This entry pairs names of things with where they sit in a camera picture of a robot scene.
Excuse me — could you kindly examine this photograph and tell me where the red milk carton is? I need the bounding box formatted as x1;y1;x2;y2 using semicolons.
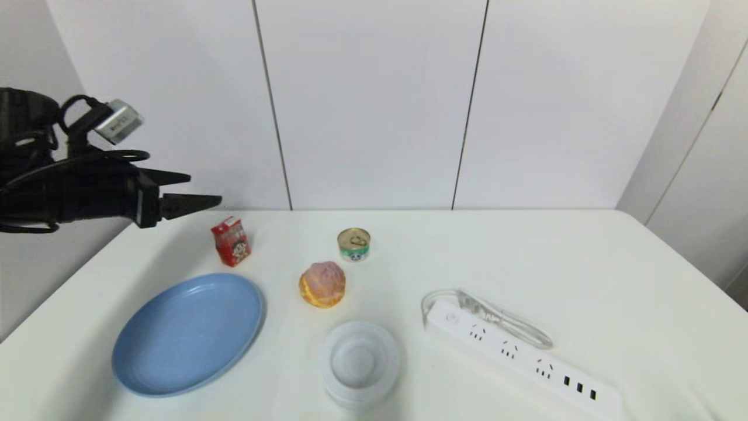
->
211;216;252;267

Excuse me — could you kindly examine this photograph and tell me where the blue round plate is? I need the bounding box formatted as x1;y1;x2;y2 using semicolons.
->
112;272;264;398

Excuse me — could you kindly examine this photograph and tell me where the cream puff pastry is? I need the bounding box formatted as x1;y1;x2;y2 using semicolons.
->
299;261;347;309

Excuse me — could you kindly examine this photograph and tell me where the small tin can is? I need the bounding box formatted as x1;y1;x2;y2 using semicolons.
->
337;227;371;263

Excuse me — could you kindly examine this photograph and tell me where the white round bowl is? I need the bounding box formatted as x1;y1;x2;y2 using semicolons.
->
321;320;401;410

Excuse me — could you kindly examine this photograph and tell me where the white power strip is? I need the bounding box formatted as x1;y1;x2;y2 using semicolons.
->
424;300;624;421

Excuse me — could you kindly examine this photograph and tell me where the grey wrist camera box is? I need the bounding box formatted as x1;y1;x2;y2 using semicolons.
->
93;99;144;145

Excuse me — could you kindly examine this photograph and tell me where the white power strip cord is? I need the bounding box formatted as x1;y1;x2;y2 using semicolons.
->
421;288;554;350

